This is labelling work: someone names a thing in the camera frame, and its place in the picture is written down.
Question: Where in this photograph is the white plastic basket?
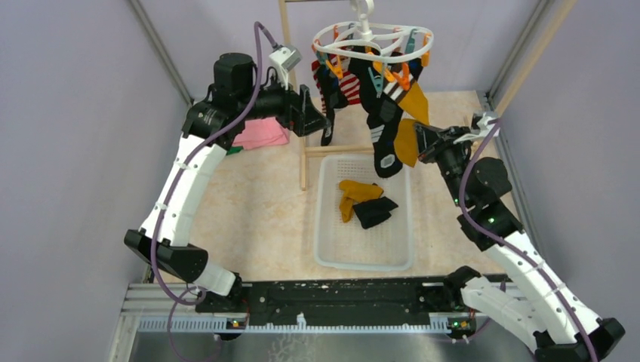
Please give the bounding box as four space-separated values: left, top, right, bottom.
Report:
313 154 414 272

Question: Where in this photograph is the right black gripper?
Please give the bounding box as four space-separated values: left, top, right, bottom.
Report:
414 122 476 207

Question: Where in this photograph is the red white striped sock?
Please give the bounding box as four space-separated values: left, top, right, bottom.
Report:
311 60 362 113

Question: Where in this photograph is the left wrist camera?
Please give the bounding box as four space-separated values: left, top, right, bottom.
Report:
269 45 302 90

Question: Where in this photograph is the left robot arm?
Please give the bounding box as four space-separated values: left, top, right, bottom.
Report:
124 47 330 312

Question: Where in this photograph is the black sock with grey patches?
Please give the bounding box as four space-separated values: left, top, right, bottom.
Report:
348 59 423 179

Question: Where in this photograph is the pink cloth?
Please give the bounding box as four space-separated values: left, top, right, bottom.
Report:
232 117 290 150

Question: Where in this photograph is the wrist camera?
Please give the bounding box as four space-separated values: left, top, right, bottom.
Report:
454 111 499 144
269 45 302 90

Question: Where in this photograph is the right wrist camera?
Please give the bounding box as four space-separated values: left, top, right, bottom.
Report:
454 111 499 144

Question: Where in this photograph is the green cloth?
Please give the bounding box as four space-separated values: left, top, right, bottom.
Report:
226 146 245 155

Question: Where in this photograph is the yellow sock with brown stripes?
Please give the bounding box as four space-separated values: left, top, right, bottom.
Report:
338 179 383 223

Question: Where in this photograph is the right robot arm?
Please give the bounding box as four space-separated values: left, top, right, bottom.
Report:
412 123 626 361

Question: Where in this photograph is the black sock plain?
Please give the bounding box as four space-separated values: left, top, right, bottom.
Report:
353 197 398 229

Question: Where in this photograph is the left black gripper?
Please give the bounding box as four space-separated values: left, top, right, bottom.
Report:
237 66 330 136

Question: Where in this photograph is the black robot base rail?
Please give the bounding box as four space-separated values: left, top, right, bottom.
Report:
195 276 488 339

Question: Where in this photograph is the white round clip hanger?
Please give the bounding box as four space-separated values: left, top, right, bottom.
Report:
312 1 435 65

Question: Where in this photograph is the wooden drying rack frame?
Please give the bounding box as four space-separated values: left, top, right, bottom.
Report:
278 1 577 190

